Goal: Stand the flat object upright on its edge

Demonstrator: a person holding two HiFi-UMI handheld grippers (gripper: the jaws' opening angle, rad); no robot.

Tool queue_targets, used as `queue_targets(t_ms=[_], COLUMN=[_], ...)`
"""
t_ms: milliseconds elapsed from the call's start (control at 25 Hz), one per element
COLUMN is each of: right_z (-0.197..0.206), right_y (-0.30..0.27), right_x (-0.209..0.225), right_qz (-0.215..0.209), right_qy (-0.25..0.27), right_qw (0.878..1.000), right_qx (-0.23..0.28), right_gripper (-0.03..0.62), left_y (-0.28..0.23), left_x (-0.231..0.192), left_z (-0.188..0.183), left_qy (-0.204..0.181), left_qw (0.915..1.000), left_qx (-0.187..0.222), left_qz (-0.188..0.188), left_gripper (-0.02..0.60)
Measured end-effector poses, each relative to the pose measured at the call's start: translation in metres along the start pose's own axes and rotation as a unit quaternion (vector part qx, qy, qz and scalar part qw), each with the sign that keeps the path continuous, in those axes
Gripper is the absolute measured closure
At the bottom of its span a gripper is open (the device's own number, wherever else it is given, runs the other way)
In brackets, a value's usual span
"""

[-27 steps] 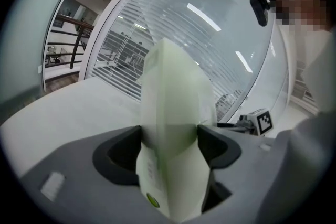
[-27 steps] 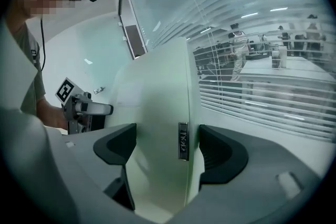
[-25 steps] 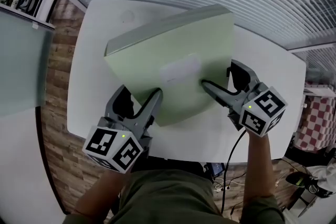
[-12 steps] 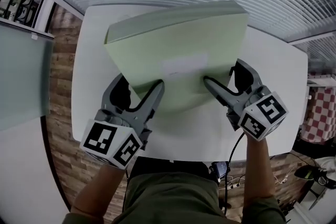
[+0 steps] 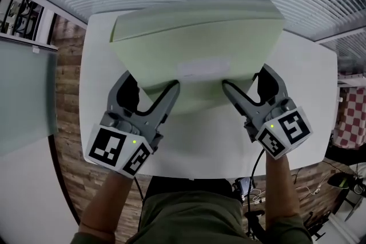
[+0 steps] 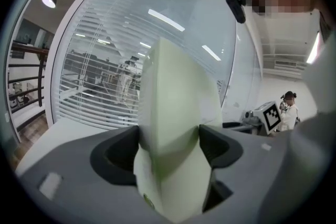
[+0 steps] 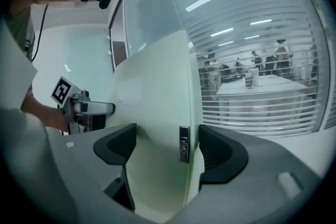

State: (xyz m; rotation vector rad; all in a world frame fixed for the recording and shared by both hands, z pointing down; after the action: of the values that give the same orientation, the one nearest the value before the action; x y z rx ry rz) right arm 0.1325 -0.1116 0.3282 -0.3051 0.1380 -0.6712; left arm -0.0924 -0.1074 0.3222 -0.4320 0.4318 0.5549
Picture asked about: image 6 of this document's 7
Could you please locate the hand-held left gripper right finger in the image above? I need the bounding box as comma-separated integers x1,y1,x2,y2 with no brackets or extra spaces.
188,124,290,224

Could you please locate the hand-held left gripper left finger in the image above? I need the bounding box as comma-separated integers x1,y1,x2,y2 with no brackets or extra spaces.
15,125,169,224

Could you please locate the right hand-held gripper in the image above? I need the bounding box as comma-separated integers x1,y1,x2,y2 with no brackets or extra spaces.
240,101,284,137

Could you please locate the light green cloth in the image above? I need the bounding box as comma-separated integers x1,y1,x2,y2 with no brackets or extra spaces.
132,37,223,224

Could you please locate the round white table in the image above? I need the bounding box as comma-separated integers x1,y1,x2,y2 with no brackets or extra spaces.
14,118,133,177

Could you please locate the ceiling light strip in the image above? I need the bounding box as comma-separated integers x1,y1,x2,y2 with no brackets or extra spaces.
306,31,322,65

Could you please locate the dark metal railing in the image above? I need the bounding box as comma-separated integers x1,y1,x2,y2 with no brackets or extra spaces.
7,41,51,109

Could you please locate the glass partition with white blinds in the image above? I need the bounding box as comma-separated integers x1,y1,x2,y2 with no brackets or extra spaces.
50,0,261,131

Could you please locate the black head-mounted camera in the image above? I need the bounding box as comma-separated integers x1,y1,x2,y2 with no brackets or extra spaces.
223,0,248,25

